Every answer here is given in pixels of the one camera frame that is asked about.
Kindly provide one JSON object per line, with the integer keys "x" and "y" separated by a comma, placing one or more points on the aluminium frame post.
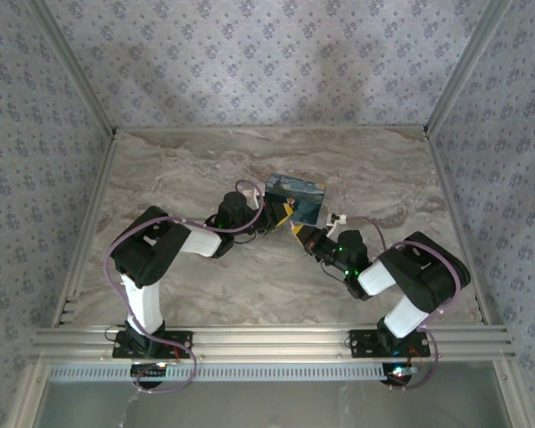
{"x": 76, "y": 67}
{"x": 463, "y": 67}

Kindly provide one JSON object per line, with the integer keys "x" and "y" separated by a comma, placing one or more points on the starry night print box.
{"x": 298, "y": 191}

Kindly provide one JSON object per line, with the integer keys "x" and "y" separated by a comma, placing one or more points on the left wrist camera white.
{"x": 253, "y": 193}

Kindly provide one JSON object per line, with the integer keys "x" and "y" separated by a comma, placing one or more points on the black electronics module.
{"x": 394, "y": 376}
{"x": 149, "y": 375}

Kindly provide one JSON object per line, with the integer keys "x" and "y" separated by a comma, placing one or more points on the aluminium frame beam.
{"x": 272, "y": 343}

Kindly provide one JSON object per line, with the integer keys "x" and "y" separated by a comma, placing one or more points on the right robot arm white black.
{"x": 428, "y": 272}

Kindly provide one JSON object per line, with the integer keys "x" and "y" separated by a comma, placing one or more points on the aluminium frame leg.
{"x": 515, "y": 410}
{"x": 27, "y": 397}

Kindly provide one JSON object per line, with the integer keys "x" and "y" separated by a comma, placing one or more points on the small padlock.
{"x": 294, "y": 206}

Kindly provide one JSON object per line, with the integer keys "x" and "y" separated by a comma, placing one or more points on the aluminium table edge rail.
{"x": 316, "y": 128}
{"x": 89, "y": 214}

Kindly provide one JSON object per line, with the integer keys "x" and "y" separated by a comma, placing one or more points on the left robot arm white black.
{"x": 142, "y": 303}

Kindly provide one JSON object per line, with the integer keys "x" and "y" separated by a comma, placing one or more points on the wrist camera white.
{"x": 253, "y": 193}
{"x": 336, "y": 218}

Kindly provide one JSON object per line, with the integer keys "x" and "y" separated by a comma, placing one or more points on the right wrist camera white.
{"x": 336, "y": 218}

